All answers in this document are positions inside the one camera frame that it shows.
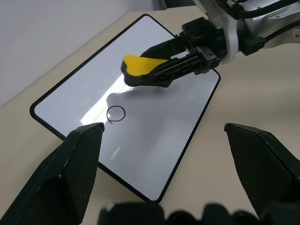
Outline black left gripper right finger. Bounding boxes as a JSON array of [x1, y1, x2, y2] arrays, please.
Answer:
[[224, 122, 300, 220]]

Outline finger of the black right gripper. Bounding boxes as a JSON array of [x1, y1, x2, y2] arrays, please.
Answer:
[[137, 52, 207, 89], [140, 35, 191, 61]]

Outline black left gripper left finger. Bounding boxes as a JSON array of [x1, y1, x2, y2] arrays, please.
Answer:
[[0, 122, 105, 225]]

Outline yellow and black eraser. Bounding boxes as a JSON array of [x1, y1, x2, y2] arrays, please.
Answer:
[[120, 54, 169, 88]]

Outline black-framed whiteboard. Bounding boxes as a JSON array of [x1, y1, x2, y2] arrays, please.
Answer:
[[30, 14, 222, 204]]

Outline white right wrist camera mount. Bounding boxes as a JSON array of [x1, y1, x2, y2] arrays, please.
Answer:
[[208, 10, 241, 64]]

